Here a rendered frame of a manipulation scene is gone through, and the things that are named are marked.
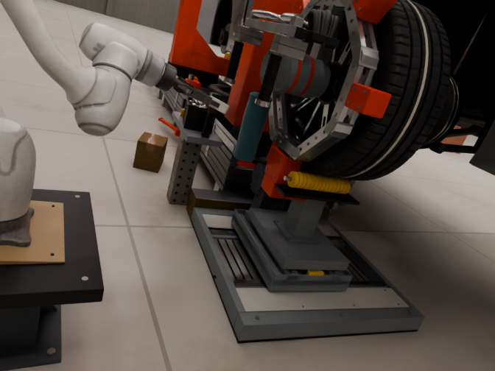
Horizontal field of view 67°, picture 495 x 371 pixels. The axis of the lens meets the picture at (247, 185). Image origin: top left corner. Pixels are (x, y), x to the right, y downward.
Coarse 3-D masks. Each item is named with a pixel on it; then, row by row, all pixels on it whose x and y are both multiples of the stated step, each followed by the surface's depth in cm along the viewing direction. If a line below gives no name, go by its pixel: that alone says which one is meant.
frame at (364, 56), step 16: (320, 0) 125; (336, 0) 117; (352, 0) 109; (304, 16) 134; (352, 16) 109; (352, 32) 108; (368, 32) 108; (352, 48) 107; (368, 48) 104; (352, 64) 106; (368, 64) 104; (352, 80) 105; (368, 80) 107; (272, 96) 151; (272, 112) 149; (336, 112) 110; (352, 112) 110; (272, 128) 147; (336, 128) 110; (352, 128) 112; (288, 144) 134; (304, 144) 124; (320, 144) 119; (304, 160) 130
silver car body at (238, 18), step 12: (228, 0) 409; (240, 0) 347; (252, 0) 345; (216, 12) 422; (228, 12) 424; (240, 12) 340; (216, 24) 432; (228, 24) 400; (240, 24) 344; (216, 36) 439; (228, 36) 396; (228, 48) 363; (468, 108) 254; (492, 132) 116; (492, 144) 116; (480, 156) 119; (492, 156) 116; (480, 168) 119; (492, 168) 115
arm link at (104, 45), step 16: (96, 32) 91; (112, 32) 93; (80, 48) 93; (96, 48) 92; (112, 48) 92; (128, 48) 95; (144, 48) 100; (96, 64) 92; (112, 64) 92; (128, 64) 94
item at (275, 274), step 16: (240, 224) 170; (256, 240) 160; (256, 256) 151; (272, 256) 150; (272, 272) 138; (288, 272) 140; (304, 272) 147; (320, 272) 144; (336, 272) 148; (272, 288) 138; (288, 288) 141; (304, 288) 144; (320, 288) 147; (336, 288) 151
